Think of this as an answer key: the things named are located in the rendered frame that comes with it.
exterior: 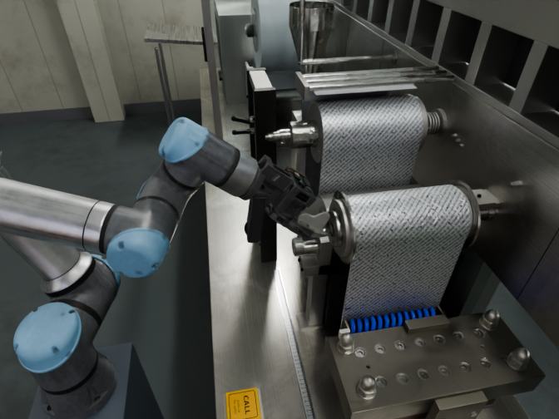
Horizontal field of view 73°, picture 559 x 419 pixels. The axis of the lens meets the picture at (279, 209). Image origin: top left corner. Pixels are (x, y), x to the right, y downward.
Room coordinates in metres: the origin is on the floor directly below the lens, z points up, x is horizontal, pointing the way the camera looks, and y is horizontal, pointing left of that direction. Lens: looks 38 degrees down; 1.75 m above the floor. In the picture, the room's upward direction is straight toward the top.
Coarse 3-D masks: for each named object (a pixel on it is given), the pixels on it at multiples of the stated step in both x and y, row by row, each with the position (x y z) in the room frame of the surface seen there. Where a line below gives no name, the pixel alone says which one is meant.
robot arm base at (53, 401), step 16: (96, 352) 0.46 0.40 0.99; (96, 368) 0.43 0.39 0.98; (112, 368) 0.46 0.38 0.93; (80, 384) 0.39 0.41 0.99; (96, 384) 0.41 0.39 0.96; (112, 384) 0.43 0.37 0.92; (48, 400) 0.37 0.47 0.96; (64, 400) 0.37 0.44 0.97; (80, 400) 0.38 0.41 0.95; (96, 400) 0.40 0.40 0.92; (64, 416) 0.36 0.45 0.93; (80, 416) 0.36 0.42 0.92
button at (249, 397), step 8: (232, 392) 0.41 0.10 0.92; (240, 392) 0.41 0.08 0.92; (248, 392) 0.41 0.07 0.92; (256, 392) 0.41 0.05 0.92; (232, 400) 0.39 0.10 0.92; (240, 400) 0.39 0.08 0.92; (248, 400) 0.39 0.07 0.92; (256, 400) 0.39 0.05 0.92; (232, 408) 0.37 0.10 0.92; (240, 408) 0.37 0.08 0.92; (248, 408) 0.37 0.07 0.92; (256, 408) 0.37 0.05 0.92; (232, 416) 0.36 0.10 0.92; (240, 416) 0.36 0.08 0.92; (248, 416) 0.36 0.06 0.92; (256, 416) 0.36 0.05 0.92
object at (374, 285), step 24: (360, 264) 0.52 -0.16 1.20; (384, 264) 0.53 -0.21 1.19; (408, 264) 0.54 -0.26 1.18; (432, 264) 0.55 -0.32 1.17; (360, 288) 0.52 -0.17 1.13; (384, 288) 0.53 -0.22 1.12; (408, 288) 0.54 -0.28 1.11; (432, 288) 0.56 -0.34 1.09; (360, 312) 0.53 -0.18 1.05; (384, 312) 0.54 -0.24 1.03
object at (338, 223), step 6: (330, 210) 0.60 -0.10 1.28; (336, 210) 0.59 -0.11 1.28; (330, 216) 0.59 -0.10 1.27; (336, 216) 0.57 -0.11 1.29; (330, 222) 0.59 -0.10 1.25; (336, 222) 0.56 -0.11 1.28; (330, 228) 0.58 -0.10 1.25; (336, 228) 0.55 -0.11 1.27; (342, 228) 0.55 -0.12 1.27; (330, 234) 0.58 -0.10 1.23; (336, 234) 0.55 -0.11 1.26; (342, 234) 0.55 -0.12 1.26; (330, 240) 0.57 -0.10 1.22; (336, 240) 0.54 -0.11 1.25; (342, 240) 0.54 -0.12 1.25; (336, 246) 0.55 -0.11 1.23
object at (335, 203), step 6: (462, 192) 0.62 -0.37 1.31; (330, 204) 0.63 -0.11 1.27; (336, 204) 0.60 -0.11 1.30; (342, 204) 0.58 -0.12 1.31; (468, 204) 0.59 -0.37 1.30; (342, 210) 0.56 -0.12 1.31; (342, 216) 0.56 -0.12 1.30; (348, 216) 0.55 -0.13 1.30; (342, 222) 0.55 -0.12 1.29; (348, 222) 0.54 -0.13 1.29; (348, 228) 0.54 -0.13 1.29; (348, 234) 0.53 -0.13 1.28; (348, 240) 0.53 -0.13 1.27; (342, 246) 0.54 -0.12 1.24; (348, 246) 0.52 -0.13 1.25; (336, 252) 0.56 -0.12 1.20; (342, 252) 0.54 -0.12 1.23; (348, 252) 0.53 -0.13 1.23
